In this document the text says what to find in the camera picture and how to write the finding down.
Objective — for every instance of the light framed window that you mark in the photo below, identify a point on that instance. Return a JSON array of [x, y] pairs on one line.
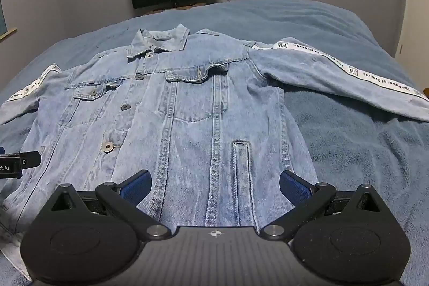
[[2, 19]]

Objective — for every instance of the blue fleece blanket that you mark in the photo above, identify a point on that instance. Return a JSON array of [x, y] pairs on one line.
[[301, 18]]

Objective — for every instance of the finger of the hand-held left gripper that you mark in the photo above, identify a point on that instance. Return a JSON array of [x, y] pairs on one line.
[[32, 159]]

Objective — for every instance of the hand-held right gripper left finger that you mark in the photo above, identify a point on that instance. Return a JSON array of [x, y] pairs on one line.
[[135, 188]]

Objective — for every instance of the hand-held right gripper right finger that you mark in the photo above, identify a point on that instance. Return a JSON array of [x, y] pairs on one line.
[[295, 188]]

